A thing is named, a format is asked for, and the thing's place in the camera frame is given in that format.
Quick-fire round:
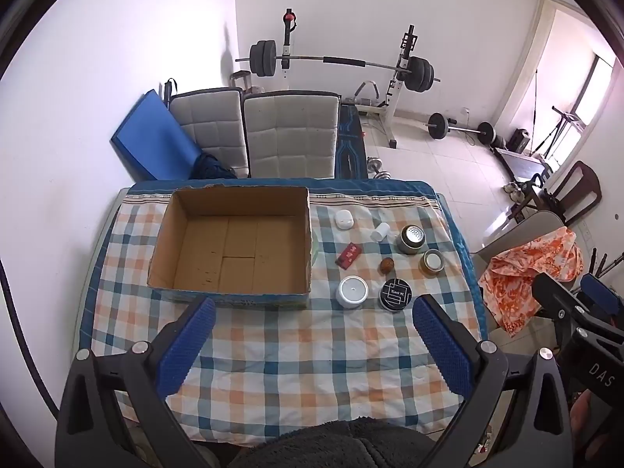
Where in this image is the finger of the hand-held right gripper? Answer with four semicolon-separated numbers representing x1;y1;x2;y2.
580;273;624;317
531;273;588;352

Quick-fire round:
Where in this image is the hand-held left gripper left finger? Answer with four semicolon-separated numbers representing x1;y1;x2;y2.
55;296;216;468

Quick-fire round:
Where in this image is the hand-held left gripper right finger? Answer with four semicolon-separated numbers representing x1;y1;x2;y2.
412;294;573;468

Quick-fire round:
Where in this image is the black round tin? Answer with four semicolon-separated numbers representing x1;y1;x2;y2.
379;278;413;311

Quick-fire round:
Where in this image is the gold round tin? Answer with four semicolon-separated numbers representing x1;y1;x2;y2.
419;248;444;278

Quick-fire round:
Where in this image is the white round jar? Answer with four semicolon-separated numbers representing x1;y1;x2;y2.
336;276;369;308

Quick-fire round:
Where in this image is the cardboard box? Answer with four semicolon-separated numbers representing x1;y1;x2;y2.
147;186;313;309

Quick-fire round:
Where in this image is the silver metal tin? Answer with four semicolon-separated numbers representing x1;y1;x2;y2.
395;225;426;255

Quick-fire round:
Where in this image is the red printed small box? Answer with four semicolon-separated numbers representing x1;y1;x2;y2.
336;245;362;269

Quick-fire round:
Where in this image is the orange patterned cloth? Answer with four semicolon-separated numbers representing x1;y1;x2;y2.
479;228;584;337

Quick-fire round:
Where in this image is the grey chair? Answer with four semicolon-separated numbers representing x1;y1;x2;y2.
470;211;586;303

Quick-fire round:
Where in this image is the checkered tablecloth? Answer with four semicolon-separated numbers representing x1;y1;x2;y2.
78;179;488;444

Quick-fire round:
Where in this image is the dark wooden chair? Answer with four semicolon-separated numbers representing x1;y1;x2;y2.
546;160;603;225

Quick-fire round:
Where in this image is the low dark table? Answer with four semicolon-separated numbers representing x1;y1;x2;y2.
492;146;553;206

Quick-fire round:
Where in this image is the person's dark fleece clothing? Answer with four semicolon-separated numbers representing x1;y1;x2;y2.
229;417;440;468

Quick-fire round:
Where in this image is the black tripod stand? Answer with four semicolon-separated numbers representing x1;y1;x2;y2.
531;71;588;159

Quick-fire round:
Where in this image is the dark blue cloth bag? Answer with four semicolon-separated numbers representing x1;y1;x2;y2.
190;153;238;179

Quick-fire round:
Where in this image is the short barbell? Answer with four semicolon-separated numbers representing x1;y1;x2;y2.
426;113;495;146

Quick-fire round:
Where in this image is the window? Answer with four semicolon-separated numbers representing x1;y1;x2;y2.
575;53;616;128

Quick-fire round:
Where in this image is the blue foam mat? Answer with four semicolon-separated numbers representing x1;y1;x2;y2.
110;89;200;181

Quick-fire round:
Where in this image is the black weight bench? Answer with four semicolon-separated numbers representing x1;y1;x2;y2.
336;102;369;179

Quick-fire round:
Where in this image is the white padded chair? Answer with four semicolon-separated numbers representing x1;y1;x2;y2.
169;88;249;179
242;90;340;179

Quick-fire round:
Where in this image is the white bench press rack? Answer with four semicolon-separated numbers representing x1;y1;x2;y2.
273;9;420;149

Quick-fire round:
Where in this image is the long barbell with black plates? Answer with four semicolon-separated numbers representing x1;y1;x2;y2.
235;40;442;93

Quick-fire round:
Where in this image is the black cable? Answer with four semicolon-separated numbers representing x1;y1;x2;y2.
0;258;57;417

